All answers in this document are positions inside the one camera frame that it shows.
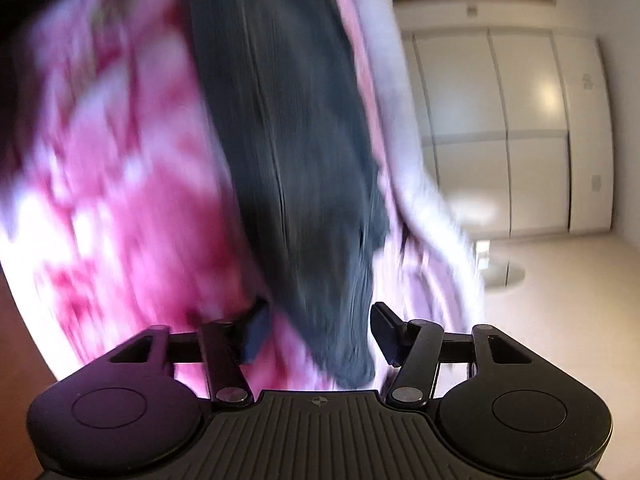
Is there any white striped duvet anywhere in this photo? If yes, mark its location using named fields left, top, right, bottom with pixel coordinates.
left=355, top=0, right=485, bottom=325

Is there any dark grey garment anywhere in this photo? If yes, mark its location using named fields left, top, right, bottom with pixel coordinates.
left=189, top=0, right=388, bottom=389

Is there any white wardrobe with doors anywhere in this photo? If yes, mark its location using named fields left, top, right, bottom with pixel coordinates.
left=402, top=28, right=614, bottom=240

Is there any pink floral bed blanket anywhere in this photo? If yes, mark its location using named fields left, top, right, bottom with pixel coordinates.
left=0, top=0, right=482, bottom=392

